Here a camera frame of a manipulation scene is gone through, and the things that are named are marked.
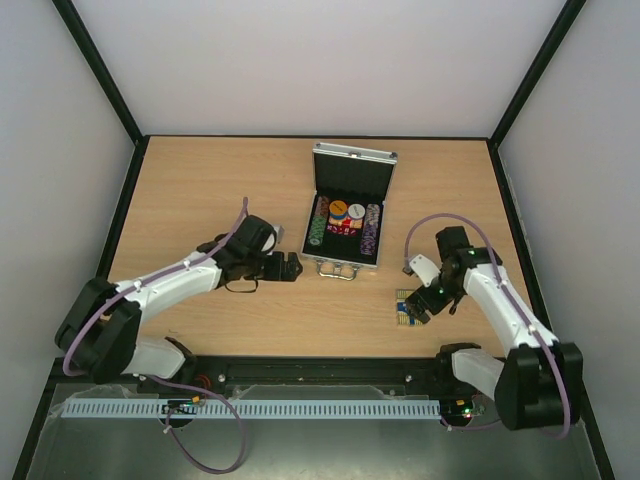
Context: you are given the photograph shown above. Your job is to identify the aluminium poker case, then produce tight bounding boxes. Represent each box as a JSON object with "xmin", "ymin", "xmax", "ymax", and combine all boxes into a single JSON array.
[{"xmin": 301, "ymin": 142, "xmax": 398, "ymax": 281}]

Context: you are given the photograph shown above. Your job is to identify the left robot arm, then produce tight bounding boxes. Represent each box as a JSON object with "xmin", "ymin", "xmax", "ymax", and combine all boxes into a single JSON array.
[{"xmin": 55, "ymin": 215, "xmax": 303, "ymax": 384}]

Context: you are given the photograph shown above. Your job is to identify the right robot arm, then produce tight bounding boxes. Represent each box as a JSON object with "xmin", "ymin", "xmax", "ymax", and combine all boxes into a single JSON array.
[{"xmin": 403, "ymin": 226, "xmax": 583, "ymax": 435}]

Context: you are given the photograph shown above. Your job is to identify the green chip stack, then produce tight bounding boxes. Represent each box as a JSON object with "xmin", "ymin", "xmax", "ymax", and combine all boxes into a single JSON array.
[{"xmin": 307, "ymin": 215, "xmax": 327, "ymax": 247}]

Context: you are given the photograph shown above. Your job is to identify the red playing card box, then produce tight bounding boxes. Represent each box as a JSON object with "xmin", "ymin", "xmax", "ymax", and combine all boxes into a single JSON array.
[{"xmin": 327, "ymin": 217, "xmax": 363, "ymax": 231}]

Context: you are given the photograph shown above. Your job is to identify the brown chip stack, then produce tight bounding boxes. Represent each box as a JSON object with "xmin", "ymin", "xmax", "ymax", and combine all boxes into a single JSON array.
[{"xmin": 314, "ymin": 196, "xmax": 329, "ymax": 218}]

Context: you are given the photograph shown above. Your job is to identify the orange dealer button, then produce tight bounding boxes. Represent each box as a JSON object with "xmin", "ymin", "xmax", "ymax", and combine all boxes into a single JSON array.
[{"xmin": 329, "ymin": 200, "xmax": 349, "ymax": 219}]

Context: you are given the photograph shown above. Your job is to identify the purple chip stack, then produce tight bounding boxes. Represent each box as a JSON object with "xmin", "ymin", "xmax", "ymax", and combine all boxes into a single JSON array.
[{"xmin": 359, "ymin": 204, "xmax": 382, "ymax": 256}]

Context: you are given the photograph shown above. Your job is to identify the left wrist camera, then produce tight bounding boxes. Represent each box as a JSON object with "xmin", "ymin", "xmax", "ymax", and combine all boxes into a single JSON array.
[{"xmin": 262, "ymin": 225, "xmax": 284, "ymax": 254}]

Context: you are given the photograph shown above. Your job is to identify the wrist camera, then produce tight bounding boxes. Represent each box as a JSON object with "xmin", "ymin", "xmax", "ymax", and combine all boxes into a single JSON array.
[
  {"xmin": 403, "ymin": 254, "xmax": 440, "ymax": 287},
  {"xmin": 262, "ymin": 225, "xmax": 284, "ymax": 254}
]

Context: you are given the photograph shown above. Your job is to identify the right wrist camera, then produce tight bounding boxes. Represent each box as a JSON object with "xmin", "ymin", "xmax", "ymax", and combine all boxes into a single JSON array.
[{"xmin": 403, "ymin": 254, "xmax": 440, "ymax": 287}]

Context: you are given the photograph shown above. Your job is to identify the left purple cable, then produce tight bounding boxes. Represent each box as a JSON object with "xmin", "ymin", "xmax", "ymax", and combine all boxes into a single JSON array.
[{"xmin": 62, "ymin": 197, "xmax": 251, "ymax": 474}]

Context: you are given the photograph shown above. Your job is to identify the purple cable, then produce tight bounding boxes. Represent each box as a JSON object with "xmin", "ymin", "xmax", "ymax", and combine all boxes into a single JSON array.
[
  {"xmin": 402, "ymin": 212, "xmax": 572, "ymax": 440},
  {"xmin": 62, "ymin": 197, "xmax": 251, "ymax": 474}
]

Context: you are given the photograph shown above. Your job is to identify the black frame rail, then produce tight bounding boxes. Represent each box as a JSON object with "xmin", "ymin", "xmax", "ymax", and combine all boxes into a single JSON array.
[{"xmin": 49, "ymin": 354, "xmax": 581, "ymax": 396}]

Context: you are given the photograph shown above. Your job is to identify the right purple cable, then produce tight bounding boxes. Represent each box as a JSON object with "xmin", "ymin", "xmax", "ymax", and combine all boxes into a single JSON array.
[{"xmin": 402, "ymin": 212, "xmax": 572, "ymax": 440}]

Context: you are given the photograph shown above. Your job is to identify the grey slotted cable duct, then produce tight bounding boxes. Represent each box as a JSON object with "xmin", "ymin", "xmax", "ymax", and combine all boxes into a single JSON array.
[{"xmin": 61, "ymin": 398, "xmax": 441, "ymax": 420}]

